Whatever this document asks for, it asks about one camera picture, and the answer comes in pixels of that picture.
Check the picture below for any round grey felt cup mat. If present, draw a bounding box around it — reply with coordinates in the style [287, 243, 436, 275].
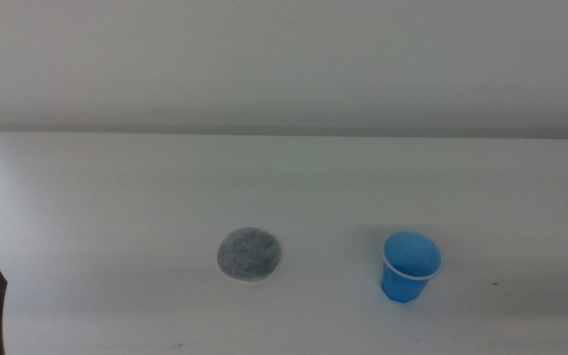
[216, 226, 284, 283]

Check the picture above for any blue plastic cup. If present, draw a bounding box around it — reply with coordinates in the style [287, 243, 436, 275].
[380, 231, 443, 305]

